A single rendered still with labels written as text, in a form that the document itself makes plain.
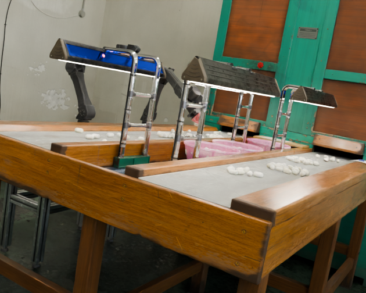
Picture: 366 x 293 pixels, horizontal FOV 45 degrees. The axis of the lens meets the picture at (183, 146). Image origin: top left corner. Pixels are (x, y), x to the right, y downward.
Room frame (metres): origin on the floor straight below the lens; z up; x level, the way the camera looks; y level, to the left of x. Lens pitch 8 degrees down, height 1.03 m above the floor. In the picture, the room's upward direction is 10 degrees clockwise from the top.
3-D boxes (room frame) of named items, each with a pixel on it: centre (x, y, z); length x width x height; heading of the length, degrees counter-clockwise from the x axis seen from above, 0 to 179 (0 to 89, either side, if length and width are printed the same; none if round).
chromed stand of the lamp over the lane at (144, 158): (1.77, 0.26, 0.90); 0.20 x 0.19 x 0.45; 149
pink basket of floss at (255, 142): (2.64, -0.51, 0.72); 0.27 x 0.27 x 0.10
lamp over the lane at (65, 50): (1.81, 0.32, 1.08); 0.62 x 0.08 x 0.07; 149
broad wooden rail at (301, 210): (1.84, -0.66, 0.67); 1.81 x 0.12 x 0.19; 149
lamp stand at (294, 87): (2.39, -0.59, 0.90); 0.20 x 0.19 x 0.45; 149
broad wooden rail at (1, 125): (2.41, 0.28, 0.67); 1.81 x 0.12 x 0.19; 149
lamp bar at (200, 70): (1.52, -0.15, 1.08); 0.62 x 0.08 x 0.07; 149
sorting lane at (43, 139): (2.30, 0.10, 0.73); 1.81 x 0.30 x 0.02; 149
